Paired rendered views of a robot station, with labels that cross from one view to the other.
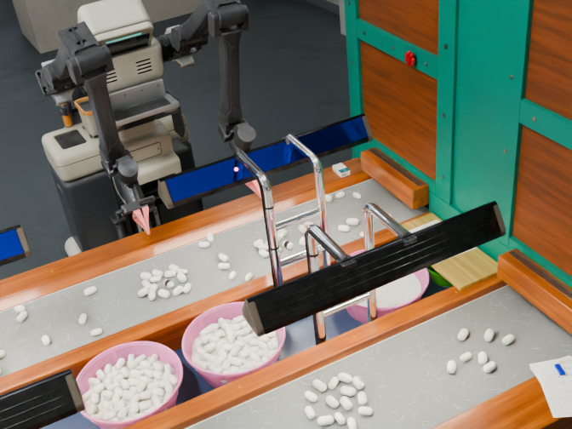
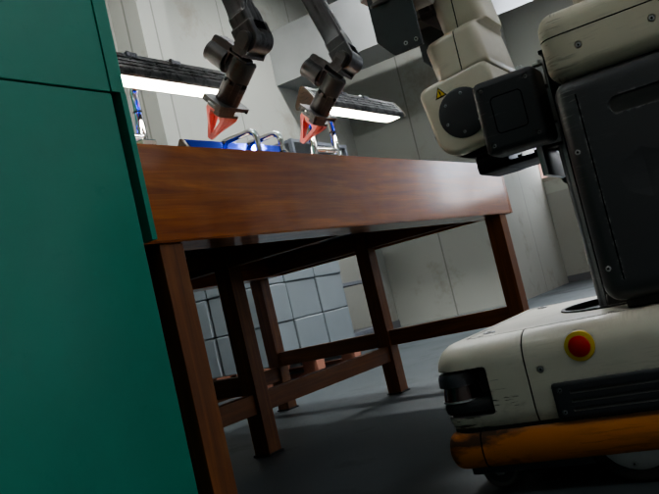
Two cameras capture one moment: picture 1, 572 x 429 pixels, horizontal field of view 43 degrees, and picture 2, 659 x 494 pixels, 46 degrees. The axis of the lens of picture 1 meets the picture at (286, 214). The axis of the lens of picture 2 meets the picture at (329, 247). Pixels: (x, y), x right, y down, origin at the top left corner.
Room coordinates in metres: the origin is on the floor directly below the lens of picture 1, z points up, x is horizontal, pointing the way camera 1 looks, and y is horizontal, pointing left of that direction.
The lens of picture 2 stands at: (3.51, -0.76, 0.40)
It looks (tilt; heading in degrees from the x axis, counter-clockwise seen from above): 4 degrees up; 146
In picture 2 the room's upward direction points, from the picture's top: 13 degrees counter-clockwise
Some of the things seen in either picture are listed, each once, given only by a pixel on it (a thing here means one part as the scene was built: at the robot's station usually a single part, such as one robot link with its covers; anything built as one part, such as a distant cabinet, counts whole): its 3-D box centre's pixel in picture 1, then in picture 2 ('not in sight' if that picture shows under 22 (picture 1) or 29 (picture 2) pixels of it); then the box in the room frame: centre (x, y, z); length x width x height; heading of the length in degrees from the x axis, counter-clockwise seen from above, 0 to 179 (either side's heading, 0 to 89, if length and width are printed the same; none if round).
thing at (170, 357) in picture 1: (132, 392); not in sight; (1.27, 0.43, 0.72); 0.27 x 0.27 x 0.10
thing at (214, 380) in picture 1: (236, 349); not in sight; (1.38, 0.17, 0.72); 0.27 x 0.27 x 0.10
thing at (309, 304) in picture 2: not in sight; (259, 300); (-1.01, 1.65, 0.54); 1.07 x 0.71 x 1.07; 116
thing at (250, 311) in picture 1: (380, 260); not in sight; (1.22, -0.19, 1.08); 0.62 x 0.08 x 0.07; 113
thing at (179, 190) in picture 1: (268, 156); (152, 72); (1.74, 0.03, 1.08); 0.62 x 0.08 x 0.07; 113
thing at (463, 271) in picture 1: (444, 248); not in sight; (1.63, -0.44, 0.77); 0.33 x 0.15 x 0.01; 23
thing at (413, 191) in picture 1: (393, 176); not in sight; (1.96, -0.35, 0.83); 0.30 x 0.06 x 0.07; 23
